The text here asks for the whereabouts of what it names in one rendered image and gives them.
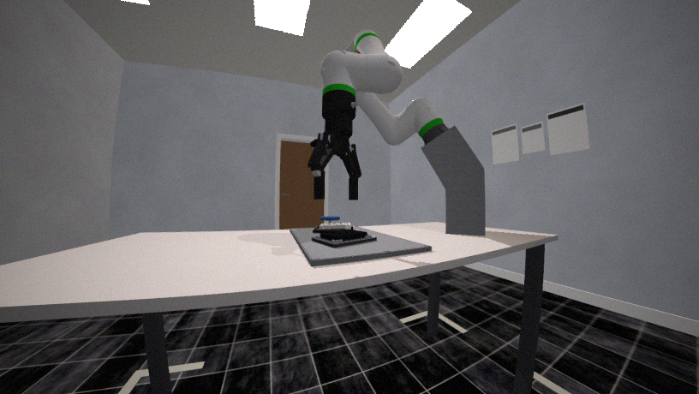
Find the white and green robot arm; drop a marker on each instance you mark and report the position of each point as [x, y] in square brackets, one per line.
[346, 76]

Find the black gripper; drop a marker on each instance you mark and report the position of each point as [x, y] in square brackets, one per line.
[338, 129]

